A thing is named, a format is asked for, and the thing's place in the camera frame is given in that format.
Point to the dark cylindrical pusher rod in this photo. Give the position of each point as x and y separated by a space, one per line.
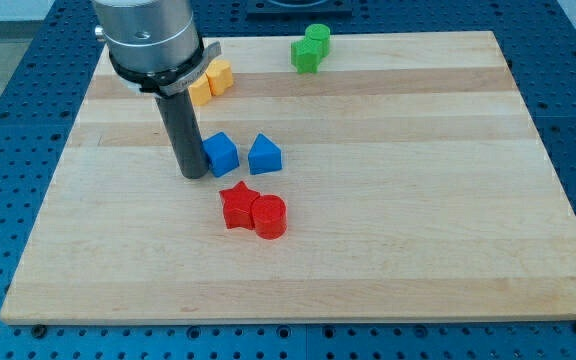
178 116

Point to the blue cube block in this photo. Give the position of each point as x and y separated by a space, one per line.
222 154

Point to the blue triangle block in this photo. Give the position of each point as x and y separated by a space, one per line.
264 156

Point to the yellow block left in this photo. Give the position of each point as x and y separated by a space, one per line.
200 91

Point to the yellow block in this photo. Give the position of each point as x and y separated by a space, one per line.
220 76
200 91

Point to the yellow block right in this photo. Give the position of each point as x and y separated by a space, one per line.
220 76

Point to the red star block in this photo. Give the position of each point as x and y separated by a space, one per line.
237 206

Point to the red cylinder block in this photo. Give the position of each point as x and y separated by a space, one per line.
269 214

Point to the green star block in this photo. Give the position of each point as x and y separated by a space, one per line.
306 55

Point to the green cylinder block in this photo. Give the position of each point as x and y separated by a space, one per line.
320 33

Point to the wooden board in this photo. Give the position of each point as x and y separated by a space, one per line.
417 188

